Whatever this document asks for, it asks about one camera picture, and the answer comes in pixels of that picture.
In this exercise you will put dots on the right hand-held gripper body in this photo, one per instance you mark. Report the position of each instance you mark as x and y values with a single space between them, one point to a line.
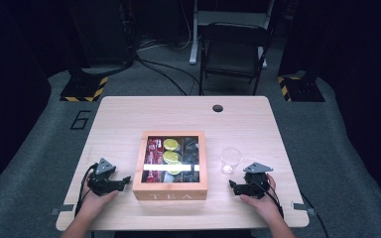
257 181

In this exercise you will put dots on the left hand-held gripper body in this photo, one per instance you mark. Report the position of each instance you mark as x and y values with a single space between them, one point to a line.
101 180

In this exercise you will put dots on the wooden glass box lid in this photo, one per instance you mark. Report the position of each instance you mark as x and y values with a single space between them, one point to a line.
202 158

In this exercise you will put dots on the wooden tea box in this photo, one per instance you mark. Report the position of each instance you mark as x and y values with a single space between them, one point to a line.
170 195

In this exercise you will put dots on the person's left hand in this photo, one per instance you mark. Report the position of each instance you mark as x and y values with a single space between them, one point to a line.
94 203

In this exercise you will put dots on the person's right hand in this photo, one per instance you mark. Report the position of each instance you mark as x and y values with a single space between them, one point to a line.
266 206

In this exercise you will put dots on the clear plastic cup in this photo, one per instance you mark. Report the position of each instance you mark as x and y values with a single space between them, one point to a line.
230 160

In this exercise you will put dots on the pile of red coffee sticks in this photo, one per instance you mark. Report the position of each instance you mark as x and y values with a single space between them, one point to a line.
152 148

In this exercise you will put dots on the grey table edge clip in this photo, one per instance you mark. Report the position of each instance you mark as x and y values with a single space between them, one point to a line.
303 207
63 209

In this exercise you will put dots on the yellow-green round capsule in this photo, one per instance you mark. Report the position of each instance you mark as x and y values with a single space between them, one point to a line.
171 144
170 156

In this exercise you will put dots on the yellow packet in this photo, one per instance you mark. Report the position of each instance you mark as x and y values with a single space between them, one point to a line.
175 168

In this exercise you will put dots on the pile of dark packets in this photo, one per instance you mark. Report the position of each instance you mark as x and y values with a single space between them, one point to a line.
190 148

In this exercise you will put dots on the black yellow striped stand base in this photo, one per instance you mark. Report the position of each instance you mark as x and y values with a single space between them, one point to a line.
299 89
86 89

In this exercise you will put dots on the black folding chair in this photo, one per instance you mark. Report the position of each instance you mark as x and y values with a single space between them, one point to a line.
233 49

